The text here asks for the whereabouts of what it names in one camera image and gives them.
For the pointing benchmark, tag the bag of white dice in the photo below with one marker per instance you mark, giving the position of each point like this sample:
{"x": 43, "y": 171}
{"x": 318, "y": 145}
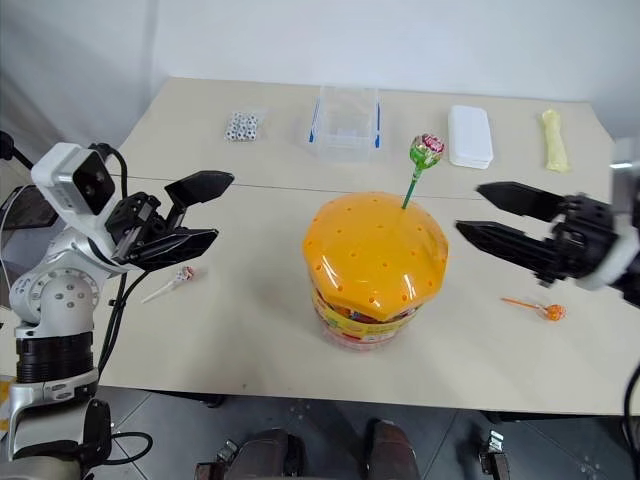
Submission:
{"x": 241, "y": 126}

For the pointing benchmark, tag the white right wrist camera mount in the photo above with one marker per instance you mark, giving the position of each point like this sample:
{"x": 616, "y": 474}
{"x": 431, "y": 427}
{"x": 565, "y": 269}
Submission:
{"x": 612, "y": 262}

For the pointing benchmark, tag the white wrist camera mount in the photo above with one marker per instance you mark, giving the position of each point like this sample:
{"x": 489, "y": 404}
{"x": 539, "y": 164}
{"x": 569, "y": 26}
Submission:
{"x": 612, "y": 262}
{"x": 67, "y": 172}

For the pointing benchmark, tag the green-stick wrapped lollipop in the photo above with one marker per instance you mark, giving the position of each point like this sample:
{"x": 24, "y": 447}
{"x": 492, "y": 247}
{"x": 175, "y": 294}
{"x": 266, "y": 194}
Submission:
{"x": 427, "y": 150}

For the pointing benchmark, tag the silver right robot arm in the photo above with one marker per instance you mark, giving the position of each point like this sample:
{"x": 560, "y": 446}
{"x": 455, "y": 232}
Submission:
{"x": 634, "y": 287}

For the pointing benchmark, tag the dark rounded shape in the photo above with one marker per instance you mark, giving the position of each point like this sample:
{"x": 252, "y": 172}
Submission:
{"x": 270, "y": 457}
{"x": 392, "y": 450}

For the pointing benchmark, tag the yellow plastic packet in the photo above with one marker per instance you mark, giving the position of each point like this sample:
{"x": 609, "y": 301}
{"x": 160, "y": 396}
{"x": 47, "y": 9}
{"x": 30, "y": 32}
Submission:
{"x": 556, "y": 145}

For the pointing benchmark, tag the small metal bracket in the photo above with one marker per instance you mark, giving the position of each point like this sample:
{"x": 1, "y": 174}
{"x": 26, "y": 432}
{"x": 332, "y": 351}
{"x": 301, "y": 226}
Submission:
{"x": 494, "y": 452}

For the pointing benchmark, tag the clear plastic storage box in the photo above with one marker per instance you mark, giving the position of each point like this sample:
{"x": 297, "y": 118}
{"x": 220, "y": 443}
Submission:
{"x": 345, "y": 135}

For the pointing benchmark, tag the white-stick lollipop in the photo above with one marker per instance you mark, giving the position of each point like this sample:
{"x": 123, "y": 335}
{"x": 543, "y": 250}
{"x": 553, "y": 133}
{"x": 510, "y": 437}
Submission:
{"x": 188, "y": 272}

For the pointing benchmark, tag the orange lollipop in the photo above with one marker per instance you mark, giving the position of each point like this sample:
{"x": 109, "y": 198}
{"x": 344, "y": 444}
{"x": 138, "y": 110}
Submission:
{"x": 555, "y": 313}

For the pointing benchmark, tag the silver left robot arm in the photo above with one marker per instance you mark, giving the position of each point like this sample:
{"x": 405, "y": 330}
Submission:
{"x": 55, "y": 295}

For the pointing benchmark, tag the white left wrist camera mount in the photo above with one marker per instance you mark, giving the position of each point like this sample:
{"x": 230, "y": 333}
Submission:
{"x": 67, "y": 172}

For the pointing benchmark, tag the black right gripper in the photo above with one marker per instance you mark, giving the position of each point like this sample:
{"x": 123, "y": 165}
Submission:
{"x": 582, "y": 235}

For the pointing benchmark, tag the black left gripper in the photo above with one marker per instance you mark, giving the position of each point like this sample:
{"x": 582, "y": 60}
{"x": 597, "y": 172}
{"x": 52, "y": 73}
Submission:
{"x": 137, "y": 222}

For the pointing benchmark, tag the white flat pack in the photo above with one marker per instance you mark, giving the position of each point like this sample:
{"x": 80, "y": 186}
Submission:
{"x": 469, "y": 135}

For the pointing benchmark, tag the orange-lidded lollipop jar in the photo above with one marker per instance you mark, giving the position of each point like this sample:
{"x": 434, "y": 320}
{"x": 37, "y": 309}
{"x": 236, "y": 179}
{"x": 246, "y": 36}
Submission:
{"x": 370, "y": 250}

